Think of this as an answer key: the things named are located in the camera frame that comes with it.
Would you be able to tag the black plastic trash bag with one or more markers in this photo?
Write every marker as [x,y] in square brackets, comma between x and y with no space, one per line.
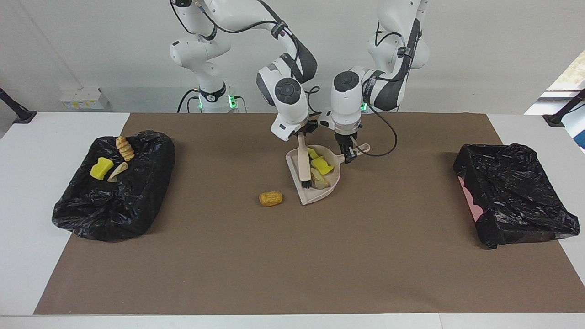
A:
[512,192]
[114,205]

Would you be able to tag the pink plastic bin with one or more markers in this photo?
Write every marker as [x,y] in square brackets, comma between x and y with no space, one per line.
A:
[473,203]

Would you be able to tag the orange striped pastry piece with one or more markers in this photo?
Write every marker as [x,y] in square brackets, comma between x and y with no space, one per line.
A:
[124,148]

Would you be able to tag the pale bread chunk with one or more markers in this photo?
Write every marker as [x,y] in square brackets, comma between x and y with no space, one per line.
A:
[118,172]
[320,179]

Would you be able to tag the beige plastic dustpan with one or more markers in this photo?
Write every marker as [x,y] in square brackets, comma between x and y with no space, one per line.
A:
[315,195]

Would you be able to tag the brown table mat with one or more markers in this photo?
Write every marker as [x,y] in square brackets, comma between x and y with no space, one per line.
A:
[274,283]

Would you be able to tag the yellow wedge sponge piece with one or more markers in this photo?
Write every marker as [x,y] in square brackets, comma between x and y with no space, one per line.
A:
[313,153]

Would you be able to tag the white wall socket box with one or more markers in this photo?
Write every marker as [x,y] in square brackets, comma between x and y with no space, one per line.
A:
[84,98]

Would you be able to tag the brown bread roll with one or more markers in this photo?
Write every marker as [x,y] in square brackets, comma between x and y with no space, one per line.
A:
[270,199]

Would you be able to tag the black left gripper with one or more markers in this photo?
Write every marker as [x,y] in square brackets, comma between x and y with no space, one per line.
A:
[347,140]

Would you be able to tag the yellow notched sponge piece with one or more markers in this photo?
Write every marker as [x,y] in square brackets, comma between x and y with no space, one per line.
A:
[323,166]

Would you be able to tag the black clamp stand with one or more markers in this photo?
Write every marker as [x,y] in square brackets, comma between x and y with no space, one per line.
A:
[20,116]
[555,119]

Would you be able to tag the window with white frame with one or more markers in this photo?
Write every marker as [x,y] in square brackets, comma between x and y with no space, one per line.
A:
[571,75]

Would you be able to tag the beige brush black bristles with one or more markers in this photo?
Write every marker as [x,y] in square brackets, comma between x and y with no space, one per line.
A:
[304,164]

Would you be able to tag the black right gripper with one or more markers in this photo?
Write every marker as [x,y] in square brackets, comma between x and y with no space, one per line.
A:
[306,128]

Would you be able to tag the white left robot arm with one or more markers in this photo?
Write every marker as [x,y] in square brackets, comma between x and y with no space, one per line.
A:
[346,109]

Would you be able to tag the yellow sponge block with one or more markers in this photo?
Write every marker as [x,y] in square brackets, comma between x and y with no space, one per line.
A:
[101,168]

